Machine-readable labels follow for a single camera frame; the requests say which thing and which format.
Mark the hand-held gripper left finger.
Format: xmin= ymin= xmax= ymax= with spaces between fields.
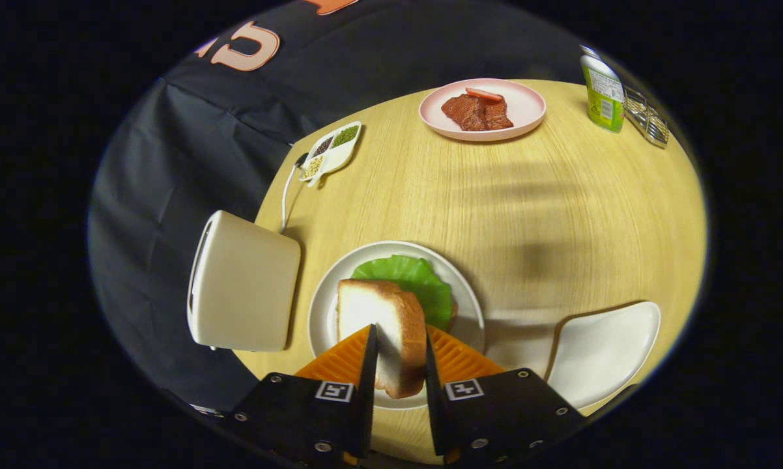
xmin=222 ymin=324 xmax=379 ymax=469

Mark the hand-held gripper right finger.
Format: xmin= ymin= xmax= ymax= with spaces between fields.
xmin=425 ymin=326 xmax=588 ymax=466

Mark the thick toast bread slice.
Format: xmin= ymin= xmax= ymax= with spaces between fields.
xmin=337 ymin=279 xmax=428 ymax=399

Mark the green lettuce leaf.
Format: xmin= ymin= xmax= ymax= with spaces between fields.
xmin=351 ymin=255 xmax=454 ymax=332

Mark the white round plate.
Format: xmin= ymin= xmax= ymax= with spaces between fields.
xmin=307 ymin=240 xmax=486 ymax=411

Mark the white toaster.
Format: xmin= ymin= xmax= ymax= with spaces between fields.
xmin=186 ymin=210 xmax=302 ymax=353

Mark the small white dish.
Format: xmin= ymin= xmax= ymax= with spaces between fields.
xmin=547 ymin=300 xmax=662 ymax=410

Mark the white divided bean tray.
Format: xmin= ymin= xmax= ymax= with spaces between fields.
xmin=298 ymin=121 xmax=363 ymax=188

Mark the brown meat slice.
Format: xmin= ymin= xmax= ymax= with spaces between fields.
xmin=441 ymin=94 xmax=515 ymax=132

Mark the pink round plate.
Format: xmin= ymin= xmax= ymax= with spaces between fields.
xmin=418 ymin=78 xmax=547 ymax=143

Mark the green label bottle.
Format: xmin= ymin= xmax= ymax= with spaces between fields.
xmin=580 ymin=44 xmax=626 ymax=134

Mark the white toaster cable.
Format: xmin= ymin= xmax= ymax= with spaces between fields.
xmin=280 ymin=153 xmax=309 ymax=234

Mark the small wire basket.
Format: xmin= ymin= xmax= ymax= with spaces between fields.
xmin=623 ymin=85 xmax=671 ymax=149

